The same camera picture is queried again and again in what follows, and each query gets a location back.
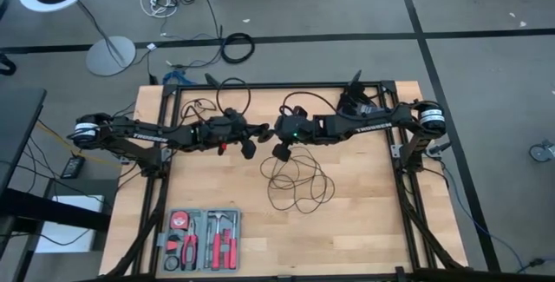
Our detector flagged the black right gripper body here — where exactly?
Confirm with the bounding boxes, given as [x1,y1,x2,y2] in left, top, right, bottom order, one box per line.
[274,114,326,146]

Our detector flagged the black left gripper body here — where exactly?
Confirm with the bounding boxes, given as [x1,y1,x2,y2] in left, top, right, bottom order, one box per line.
[192,107,251,154]

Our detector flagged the thin black cord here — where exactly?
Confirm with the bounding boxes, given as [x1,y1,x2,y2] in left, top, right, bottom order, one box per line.
[258,141,336,214]

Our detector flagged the black pouch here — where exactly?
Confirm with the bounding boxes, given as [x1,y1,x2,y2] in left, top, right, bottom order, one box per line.
[336,82,379,118]

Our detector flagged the grey plastic tool case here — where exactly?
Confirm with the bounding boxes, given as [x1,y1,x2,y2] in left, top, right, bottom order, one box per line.
[156,207,243,274]

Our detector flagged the red tape measure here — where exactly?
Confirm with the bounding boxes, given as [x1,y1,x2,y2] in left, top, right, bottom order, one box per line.
[168,211,190,231]

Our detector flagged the slim grey metal tool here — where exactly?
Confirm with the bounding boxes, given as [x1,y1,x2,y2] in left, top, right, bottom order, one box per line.
[202,223,212,271]

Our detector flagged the red black utility knife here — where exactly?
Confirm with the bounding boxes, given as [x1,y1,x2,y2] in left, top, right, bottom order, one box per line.
[166,234,183,255]

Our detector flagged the grey disc floor stand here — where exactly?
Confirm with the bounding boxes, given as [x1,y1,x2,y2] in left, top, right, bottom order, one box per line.
[71,0,137,78]

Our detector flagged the black power adapter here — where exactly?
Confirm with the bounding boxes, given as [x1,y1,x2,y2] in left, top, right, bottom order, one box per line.
[59,154,87,180]

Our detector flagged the black desk crossbar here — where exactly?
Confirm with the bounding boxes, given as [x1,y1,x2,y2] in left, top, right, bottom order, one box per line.
[0,187,112,233]

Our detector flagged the white box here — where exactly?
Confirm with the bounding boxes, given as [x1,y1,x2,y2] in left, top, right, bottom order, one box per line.
[33,193,106,254]

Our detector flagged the black desk top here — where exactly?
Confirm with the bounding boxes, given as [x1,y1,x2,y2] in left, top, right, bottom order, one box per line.
[0,87,48,199]

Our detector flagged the grey caster wheel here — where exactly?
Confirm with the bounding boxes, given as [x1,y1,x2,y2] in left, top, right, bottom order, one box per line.
[527,140,555,164]

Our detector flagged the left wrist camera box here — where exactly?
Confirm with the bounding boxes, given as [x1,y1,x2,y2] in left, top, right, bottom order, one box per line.
[239,138,258,161]

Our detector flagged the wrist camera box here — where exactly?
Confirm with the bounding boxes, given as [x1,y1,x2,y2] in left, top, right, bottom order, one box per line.
[239,138,258,161]
[271,141,293,164]

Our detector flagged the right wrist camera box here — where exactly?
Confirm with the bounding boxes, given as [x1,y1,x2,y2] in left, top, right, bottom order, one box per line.
[271,141,293,164]

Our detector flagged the right camera black cable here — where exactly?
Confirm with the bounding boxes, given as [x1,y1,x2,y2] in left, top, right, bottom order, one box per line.
[280,90,343,118]

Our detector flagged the camera black cable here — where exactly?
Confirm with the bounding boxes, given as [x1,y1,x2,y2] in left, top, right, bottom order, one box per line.
[280,90,343,118]
[215,76,252,117]

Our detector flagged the looped thin arm cable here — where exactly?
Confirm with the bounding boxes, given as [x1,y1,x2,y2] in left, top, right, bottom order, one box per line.
[179,97,219,123]

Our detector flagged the dark aluminium table frame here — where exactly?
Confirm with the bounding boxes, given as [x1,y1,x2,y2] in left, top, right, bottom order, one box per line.
[101,80,472,282]

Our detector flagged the left camera black cable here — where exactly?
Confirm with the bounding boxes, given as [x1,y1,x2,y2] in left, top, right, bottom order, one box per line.
[215,76,252,117]

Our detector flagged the bundled blue cable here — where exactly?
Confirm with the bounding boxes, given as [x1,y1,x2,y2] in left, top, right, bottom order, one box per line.
[161,69,188,86]

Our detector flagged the coiled black floor cable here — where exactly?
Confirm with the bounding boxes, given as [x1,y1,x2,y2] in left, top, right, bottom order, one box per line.
[219,31,257,65]

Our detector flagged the red handled screwdriver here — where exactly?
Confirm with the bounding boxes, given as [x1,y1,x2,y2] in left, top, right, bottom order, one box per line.
[228,212,238,271]

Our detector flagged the tangled black floor cables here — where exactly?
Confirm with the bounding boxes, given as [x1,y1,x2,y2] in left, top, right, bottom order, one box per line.
[147,0,225,73]

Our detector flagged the red handled hammer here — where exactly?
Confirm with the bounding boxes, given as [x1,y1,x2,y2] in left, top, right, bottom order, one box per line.
[206,210,228,272]

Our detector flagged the red handled pliers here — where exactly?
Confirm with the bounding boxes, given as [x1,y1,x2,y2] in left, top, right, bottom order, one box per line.
[180,219,199,272]

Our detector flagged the tangled white cables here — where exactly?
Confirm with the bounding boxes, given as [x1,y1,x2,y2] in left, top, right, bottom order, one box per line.
[139,0,180,19]

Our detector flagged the yellow floor cable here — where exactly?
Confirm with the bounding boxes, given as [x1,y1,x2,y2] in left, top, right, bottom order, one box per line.
[36,119,125,169]

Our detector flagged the long blue floor cable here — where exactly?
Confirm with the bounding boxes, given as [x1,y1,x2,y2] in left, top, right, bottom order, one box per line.
[441,164,545,274]

